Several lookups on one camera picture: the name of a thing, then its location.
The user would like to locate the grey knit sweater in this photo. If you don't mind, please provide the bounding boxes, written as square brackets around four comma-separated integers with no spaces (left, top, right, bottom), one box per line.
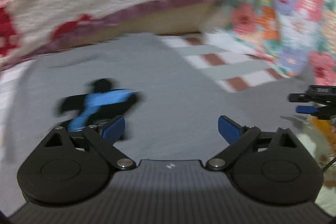
[4,32,313,217]

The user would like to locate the grey plush rabbit toy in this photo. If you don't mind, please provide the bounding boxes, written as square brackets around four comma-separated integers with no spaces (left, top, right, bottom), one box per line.
[297,116,335,217]

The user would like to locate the checkered fleece blanket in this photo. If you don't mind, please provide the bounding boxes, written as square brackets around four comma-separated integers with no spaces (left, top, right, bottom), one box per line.
[1,34,277,166]

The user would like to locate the floral crochet blanket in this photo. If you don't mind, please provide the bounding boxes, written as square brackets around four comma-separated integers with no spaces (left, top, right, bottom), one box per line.
[199,0,336,85]

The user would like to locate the beige bed headboard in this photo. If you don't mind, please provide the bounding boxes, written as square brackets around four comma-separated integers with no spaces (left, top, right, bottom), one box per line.
[79,0,224,44]

